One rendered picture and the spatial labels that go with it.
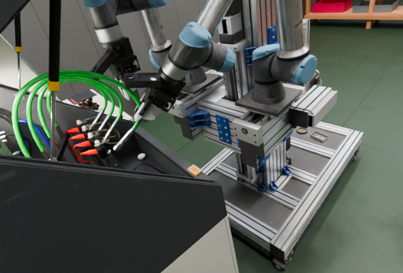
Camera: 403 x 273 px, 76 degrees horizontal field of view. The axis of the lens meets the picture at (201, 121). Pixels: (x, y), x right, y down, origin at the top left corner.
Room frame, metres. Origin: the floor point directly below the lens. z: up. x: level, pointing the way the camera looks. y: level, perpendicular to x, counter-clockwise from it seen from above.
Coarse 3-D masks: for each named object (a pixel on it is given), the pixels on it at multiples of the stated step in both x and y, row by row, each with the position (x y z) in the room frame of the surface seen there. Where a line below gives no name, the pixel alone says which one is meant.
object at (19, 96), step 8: (64, 72) 0.72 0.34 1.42; (72, 72) 0.72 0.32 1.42; (80, 72) 0.73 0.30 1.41; (88, 72) 0.73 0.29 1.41; (32, 80) 0.71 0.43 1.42; (40, 80) 0.71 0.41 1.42; (112, 80) 0.74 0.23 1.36; (24, 88) 0.70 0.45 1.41; (128, 88) 0.75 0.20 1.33; (16, 96) 0.70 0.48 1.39; (136, 96) 0.75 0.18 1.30; (16, 104) 0.69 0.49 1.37; (16, 112) 0.69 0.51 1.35; (16, 120) 0.69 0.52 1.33; (16, 128) 0.69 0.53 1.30; (16, 136) 0.68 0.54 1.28; (24, 144) 0.69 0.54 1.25; (24, 152) 0.68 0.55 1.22
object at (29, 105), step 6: (48, 78) 0.84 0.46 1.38; (60, 78) 0.86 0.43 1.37; (84, 78) 0.89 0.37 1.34; (90, 78) 0.90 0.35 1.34; (42, 84) 0.83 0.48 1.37; (102, 84) 0.92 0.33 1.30; (36, 90) 0.81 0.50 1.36; (114, 90) 0.94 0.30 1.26; (30, 96) 0.80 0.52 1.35; (30, 102) 0.80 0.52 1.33; (120, 102) 0.94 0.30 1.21; (30, 108) 0.79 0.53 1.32; (120, 108) 0.94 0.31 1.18; (30, 114) 0.79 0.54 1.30; (120, 114) 0.93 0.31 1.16; (30, 120) 0.78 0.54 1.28; (30, 126) 0.78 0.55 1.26; (114, 126) 0.91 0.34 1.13; (108, 132) 0.90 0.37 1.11; (36, 138) 0.77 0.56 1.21; (42, 150) 0.77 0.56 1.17; (48, 156) 0.77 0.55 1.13
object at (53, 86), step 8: (56, 0) 0.52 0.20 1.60; (56, 8) 0.51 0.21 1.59; (56, 16) 0.51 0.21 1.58; (56, 24) 0.51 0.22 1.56; (56, 32) 0.51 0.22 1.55; (56, 40) 0.50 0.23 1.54; (56, 48) 0.50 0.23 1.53; (56, 56) 0.50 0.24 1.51; (56, 64) 0.50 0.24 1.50; (56, 72) 0.49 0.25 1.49; (48, 80) 0.49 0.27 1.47; (56, 80) 0.49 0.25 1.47; (48, 88) 0.49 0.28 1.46; (56, 88) 0.49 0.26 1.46; (56, 160) 0.46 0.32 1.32
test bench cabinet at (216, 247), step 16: (224, 224) 0.63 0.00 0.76; (208, 240) 0.58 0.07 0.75; (224, 240) 0.62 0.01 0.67; (192, 256) 0.54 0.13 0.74; (208, 256) 0.57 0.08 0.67; (224, 256) 0.61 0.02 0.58; (176, 272) 0.50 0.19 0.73; (192, 272) 0.53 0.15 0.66; (208, 272) 0.56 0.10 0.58; (224, 272) 0.60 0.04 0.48
